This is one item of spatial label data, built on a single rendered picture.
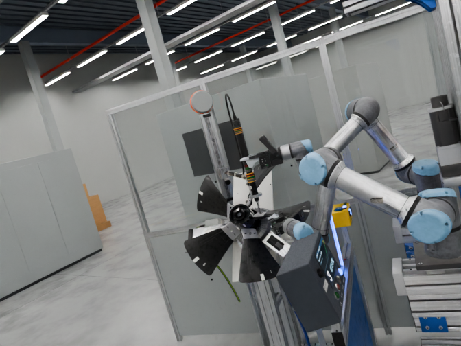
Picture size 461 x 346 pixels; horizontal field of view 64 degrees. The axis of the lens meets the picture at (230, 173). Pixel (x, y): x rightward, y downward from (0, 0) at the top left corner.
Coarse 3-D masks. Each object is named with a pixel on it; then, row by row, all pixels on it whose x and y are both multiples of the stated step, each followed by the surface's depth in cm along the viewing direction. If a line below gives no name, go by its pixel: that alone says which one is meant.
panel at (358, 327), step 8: (352, 288) 190; (352, 296) 184; (360, 296) 213; (352, 304) 179; (360, 304) 206; (352, 312) 174; (360, 312) 200; (352, 320) 170; (360, 320) 194; (352, 328) 165; (360, 328) 188; (368, 328) 218; (352, 336) 161; (360, 336) 182; (368, 336) 211; (352, 344) 157; (360, 344) 178; (368, 344) 204
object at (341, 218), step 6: (342, 204) 214; (348, 204) 212; (342, 210) 202; (348, 210) 205; (336, 216) 203; (342, 216) 202; (348, 216) 201; (336, 222) 204; (342, 222) 202; (348, 222) 201
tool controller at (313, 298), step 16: (304, 240) 125; (320, 240) 121; (288, 256) 118; (304, 256) 110; (320, 256) 114; (288, 272) 105; (304, 272) 103; (320, 272) 104; (336, 272) 120; (288, 288) 106; (304, 288) 105; (320, 288) 103; (336, 288) 113; (304, 304) 106; (320, 304) 104; (336, 304) 106; (304, 320) 107; (320, 320) 105; (336, 320) 103
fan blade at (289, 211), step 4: (300, 204) 193; (304, 204) 192; (308, 204) 190; (284, 208) 195; (288, 208) 193; (292, 208) 191; (296, 208) 189; (300, 208) 188; (304, 208) 187; (308, 208) 186; (268, 212) 192; (272, 212) 191; (284, 212) 187; (288, 212) 186; (292, 212) 185; (304, 212) 183; (308, 212) 183; (268, 216) 186; (288, 216) 183; (304, 220) 177
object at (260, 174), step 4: (256, 168) 215; (260, 168) 210; (264, 168) 205; (268, 168) 201; (272, 168) 198; (256, 172) 213; (260, 172) 206; (264, 172) 202; (268, 172) 198; (256, 176) 209; (260, 176) 203; (264, 176) 199; (256, 180) 205; (260, 180) 200; (256, 184) 201
